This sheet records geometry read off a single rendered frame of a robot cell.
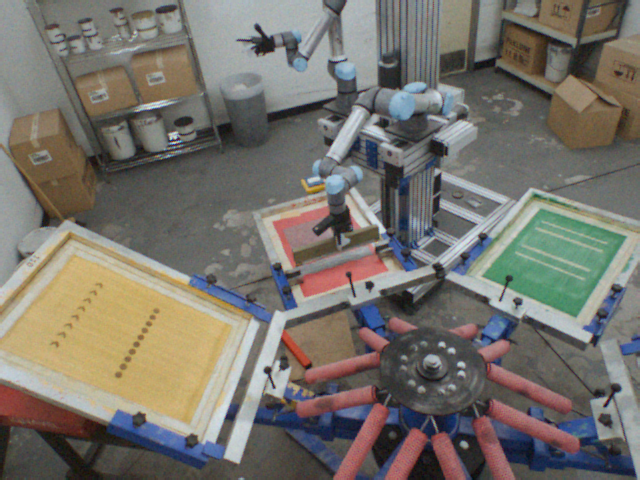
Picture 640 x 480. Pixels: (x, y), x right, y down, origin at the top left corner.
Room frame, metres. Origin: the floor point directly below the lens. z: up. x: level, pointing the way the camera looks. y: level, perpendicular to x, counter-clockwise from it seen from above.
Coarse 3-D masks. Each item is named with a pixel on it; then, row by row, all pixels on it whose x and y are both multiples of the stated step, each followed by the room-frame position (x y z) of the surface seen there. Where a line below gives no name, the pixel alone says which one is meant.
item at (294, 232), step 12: (300, 216) 2.10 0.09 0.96; (276, 228) 2.03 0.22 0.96; (288, 228) 2.01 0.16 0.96; (300, 228) 2.00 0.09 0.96; (288, 240) 1.91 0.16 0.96; (300, 240) 1.90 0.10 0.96; (312, 240) 1.89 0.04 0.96; (288, 252) 1.82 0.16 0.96; (312, 276) 1.63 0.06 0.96; (324, 276) 1.62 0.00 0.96; (336, 276) 1.60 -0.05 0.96; (312, 288) 1.55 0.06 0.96; (324, 288) 1.54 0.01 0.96
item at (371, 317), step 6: (366, 306) 1.32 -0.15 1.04; (372, 306) 1.32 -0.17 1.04; (360, 312) 1.31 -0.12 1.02; (366, 312) 1.29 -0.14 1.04; (372, 312) 1.28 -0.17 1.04; (378, 312) 1.28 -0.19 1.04; (366, 318) 1.26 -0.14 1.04; (372, 318) 1.25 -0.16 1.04; (378, 318) 1.25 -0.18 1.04; (366, 324) 1.25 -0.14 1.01; (372, 324) 1.22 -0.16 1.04; (378, 324) 1.22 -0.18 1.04; (384, 324) 1.22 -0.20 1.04; (372, 330) 1.20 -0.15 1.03; (384, 330) 1.22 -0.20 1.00
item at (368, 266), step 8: (320, 208) 2.15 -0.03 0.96; (312, 216) 2.09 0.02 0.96; (320, 216) 2.08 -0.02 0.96; (352, 216) 2.04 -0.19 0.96; (328, 232) 1.93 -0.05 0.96; (368, 256) 1.71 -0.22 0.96; (376, 256) 1.70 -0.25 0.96; (344, 264) 1.68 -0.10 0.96; (352, 264) 1.67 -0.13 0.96; (360, 264) 1.66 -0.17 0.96; (368, 264) 1.65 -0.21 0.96; (376, 264) 1.65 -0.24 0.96; (384, 264) 1.64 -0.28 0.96; (344, 272) 1.62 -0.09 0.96; (352, 272) 1.62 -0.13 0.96; (360, 272) 1.61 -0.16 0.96; (368, 272) 1.60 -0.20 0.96; (376, 272) 1.59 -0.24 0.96; (352, 280) 1.56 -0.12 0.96
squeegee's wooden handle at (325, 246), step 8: (376, 224) 1.71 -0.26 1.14; (352, 232) 1.68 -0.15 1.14; (360, 232) 1.67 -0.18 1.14; (368, 232) 1.68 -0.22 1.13; (376, 232) 1.69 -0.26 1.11; (320, 240) 1.66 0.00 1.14; (328, 240) 1.65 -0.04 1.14; (352, 240) 1.66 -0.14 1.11; (360, 240) 1.67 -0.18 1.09; (368, 240) 1.68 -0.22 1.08; (296, 248) 1.62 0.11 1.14; (304, 248) 1.62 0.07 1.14; (312, 248) 1.62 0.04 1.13; (320, 248) 1.63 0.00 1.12; (328, 248) 1.64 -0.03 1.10; (336, 248) 1.65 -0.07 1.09; (344, 248) 1.65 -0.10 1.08; (296, 256) 1.60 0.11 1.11; (304, 256) 1.61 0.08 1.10; (312, 256) 1.62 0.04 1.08
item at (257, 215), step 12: (324, 192) 2.24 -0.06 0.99; (348, 192) 2.24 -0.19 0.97; (288, 204) 2.18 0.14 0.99; (300, 204) 2.18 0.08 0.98; (360, 204) 2.08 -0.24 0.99; (252, 216) 2.15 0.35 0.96; (264, 216) 2.14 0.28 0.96; (372, 216) 1.97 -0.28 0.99; (264, 228) 2.00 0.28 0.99; (264, 240) 1.90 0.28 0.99; (384, 276) 1.53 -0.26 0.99; (348, 288) 1.48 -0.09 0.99; (312, 300) 1.44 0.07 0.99
